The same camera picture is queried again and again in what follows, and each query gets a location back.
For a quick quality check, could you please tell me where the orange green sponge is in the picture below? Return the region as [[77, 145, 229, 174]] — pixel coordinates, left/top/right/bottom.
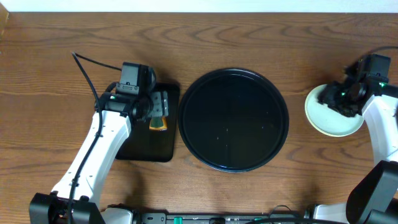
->
[[149, 116, 167, 131]]

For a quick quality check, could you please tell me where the light blue plate back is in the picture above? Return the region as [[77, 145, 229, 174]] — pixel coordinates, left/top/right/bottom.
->
[[305, 84, 364, 137]]

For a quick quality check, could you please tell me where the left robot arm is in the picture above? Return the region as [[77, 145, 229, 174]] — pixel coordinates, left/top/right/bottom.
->
[[29, 90, 180, 223]]

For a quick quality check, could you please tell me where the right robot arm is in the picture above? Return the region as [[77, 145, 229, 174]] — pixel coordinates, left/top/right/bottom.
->
[[305, 72, 397, 223]]

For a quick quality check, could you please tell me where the black rectangular tray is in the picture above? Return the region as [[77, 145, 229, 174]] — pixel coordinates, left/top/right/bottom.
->
[[116, 83, 180, 162]]

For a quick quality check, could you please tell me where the black round tray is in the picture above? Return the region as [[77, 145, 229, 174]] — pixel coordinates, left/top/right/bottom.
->
[[178, 68, 289, 172]]

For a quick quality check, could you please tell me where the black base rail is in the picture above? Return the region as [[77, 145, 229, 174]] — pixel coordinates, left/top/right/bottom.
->
[[134, 213, 299, 224]]

